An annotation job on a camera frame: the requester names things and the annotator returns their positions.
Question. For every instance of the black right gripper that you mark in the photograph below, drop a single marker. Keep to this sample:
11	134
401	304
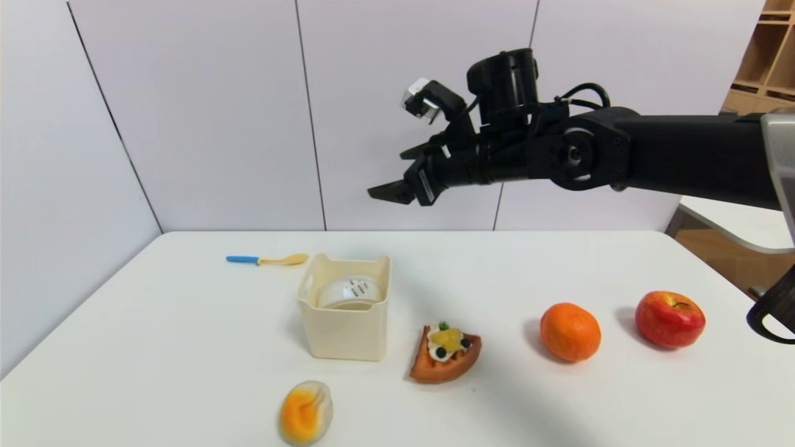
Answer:
424	182

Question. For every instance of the transparent tape roll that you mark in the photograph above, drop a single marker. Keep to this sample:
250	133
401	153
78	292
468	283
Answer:
348	292

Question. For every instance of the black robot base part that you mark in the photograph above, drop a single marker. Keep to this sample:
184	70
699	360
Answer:
779	307

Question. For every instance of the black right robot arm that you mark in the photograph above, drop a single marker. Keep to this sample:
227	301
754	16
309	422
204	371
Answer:
671	152

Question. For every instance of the cream plastic box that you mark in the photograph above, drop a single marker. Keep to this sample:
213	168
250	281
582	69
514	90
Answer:
345	335

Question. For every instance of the toy waffle slice with fruit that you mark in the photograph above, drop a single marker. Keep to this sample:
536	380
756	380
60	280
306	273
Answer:
444	361

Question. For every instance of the orange tangerine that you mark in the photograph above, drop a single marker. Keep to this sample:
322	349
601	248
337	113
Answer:
570	332

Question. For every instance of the toy half boiled egg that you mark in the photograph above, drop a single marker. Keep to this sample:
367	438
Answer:
304	413

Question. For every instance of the red apple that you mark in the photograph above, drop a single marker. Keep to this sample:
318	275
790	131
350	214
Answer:
669	320

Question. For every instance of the white side table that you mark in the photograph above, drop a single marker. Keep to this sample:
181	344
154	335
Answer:
739	223

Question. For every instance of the wooden shelf unit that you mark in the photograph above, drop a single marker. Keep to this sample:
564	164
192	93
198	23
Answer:
767	56

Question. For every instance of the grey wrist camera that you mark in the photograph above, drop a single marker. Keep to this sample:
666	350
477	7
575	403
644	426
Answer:
428	99

